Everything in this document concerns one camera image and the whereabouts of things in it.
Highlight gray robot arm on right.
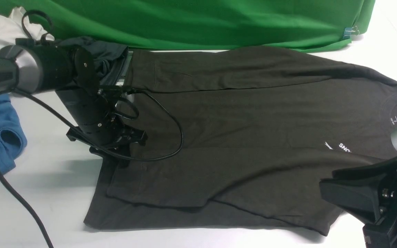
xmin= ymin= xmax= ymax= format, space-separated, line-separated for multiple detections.
xmin=319 ymin=128 xmax=397 ymax=248

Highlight metal table cable hatch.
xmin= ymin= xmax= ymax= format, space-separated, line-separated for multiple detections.
xmin=115 ymin=48 xmax=133 ymax=86

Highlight white crumpled garment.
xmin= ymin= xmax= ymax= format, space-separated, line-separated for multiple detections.
xmin=0 ymin=7 xmax=55 ymax=49

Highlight dark teal crumpled garment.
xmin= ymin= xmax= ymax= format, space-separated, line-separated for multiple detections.
xmin=57 ymin=36 xmax=128 ymax=86

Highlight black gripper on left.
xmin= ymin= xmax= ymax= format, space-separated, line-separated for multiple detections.
xmin=56 ymin=87 xmax=148 ymax=159

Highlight dark gray long-sleeve top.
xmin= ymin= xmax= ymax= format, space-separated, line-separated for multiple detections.
xmin=84 ymin=46 xmax=397 ymax=236

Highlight green backdrop cloth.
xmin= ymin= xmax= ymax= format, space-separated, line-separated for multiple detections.
xmin=0 ymin=0 xmax=376 ymax=53

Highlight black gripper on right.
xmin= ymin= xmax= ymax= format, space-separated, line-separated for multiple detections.
xmin=319 ymin=157 xmax=397 ymax=248

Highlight blue binder clip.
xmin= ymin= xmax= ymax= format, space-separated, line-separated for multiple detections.
xmin=342 ymin=25 xmax=360 ymax=40

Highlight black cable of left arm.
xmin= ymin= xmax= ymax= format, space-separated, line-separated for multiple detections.
xmin=0 ymin=10 xmax=184 ymax=248

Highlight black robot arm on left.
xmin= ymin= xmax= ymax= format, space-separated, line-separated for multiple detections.
xmin=0 ymin=39 xmax=147 ymax=157

